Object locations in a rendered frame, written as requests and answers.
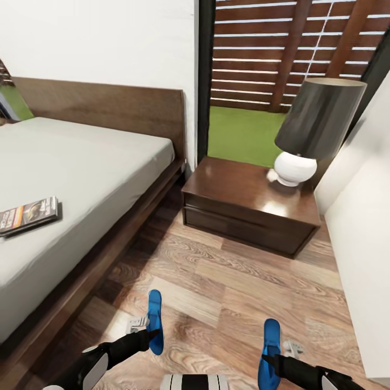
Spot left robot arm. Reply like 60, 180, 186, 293
42, 317, 160, 390

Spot sandal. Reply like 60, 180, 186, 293
146, 289, 164, 355
257, 318, 281, 390

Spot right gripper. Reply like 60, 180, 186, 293
262, 354, 308, 390

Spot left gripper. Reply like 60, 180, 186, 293
119, 329, 160, 361

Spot hardback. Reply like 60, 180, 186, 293
0, 196, 59, 238

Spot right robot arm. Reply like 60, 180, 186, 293
262, 340, 366, 390

